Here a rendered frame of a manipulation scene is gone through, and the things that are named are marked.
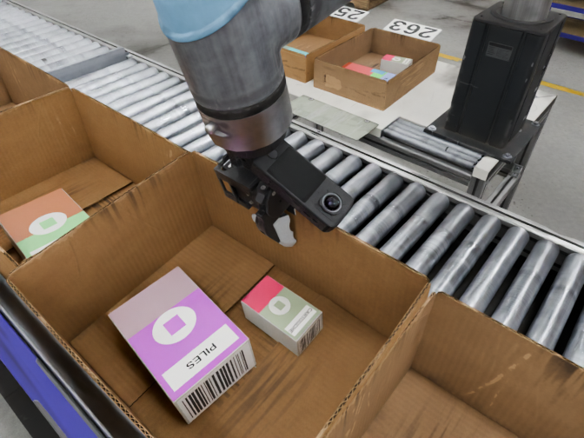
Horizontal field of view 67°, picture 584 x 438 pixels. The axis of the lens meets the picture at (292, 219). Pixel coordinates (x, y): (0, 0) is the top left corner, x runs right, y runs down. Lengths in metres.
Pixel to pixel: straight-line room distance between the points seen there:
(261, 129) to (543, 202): 2.24
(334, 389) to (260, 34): 0.42
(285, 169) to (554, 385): 0.36
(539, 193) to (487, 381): 2.09
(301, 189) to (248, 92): 0.13
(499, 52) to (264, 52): 0.95
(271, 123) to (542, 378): 0.38
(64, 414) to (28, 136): 0.56
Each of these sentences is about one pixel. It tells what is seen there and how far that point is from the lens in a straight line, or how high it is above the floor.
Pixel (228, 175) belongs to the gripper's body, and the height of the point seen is 1.13.
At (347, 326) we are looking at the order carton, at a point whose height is 0.92.
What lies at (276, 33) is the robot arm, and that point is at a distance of 0.39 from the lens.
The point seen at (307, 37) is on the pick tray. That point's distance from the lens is 2.01.
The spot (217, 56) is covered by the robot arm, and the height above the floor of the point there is 1.30.
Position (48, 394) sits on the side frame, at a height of 0.91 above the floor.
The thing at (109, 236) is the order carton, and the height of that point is 1.02.
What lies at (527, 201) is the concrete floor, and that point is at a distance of 2.55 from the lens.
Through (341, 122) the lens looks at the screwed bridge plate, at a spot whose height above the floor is 0.75.
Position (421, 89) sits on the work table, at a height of 0.75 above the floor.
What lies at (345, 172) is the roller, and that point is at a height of 0.74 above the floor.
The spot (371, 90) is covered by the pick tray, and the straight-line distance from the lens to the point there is 1.47.
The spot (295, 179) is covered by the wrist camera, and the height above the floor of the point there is 1.16.
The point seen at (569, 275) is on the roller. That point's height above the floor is 0.75.
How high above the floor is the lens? 1.44
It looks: 42 degrees down
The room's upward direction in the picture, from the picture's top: straight up
